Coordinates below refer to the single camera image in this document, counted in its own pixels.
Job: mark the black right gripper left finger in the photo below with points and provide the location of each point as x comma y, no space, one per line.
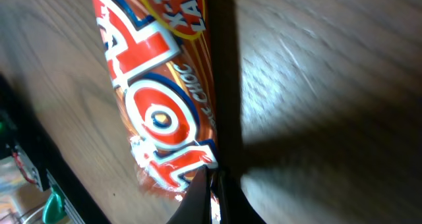
195,207

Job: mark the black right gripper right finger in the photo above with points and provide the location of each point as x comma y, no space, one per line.
234,206

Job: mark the red Top chocolate bar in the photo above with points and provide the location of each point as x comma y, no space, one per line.
158,57

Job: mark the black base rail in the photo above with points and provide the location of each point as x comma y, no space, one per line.
24,139

